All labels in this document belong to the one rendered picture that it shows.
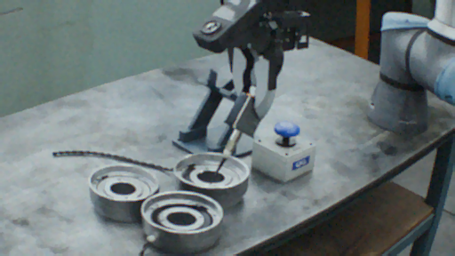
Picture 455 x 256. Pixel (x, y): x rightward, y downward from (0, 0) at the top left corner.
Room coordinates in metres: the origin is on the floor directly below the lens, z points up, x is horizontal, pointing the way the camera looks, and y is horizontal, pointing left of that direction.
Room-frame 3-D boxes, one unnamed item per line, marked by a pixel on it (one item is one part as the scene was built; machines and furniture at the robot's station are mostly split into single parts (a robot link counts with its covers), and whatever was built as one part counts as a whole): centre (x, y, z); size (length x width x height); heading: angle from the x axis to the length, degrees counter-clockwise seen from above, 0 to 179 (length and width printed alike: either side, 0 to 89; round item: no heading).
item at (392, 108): (1.20, -0.35, 0.85); 0.15 x 0.15 x 0.10
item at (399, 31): (1.19, -0.35, 0.97); 0.13 x 0.12 x 0.14; 27
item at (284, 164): (0.96, -0.09, 0.82); 0.08 x 0.07 x 0.05; 134
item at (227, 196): (0.87, 0.02, 0.82); 0.10 x 0.10 x 0.04
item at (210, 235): (0.75, 0.05, 0.82); 0.10 x 0.10 x 0.04
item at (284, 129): (0.96, -0.09, 0.85); 0.04 x 0.04 x 0.05
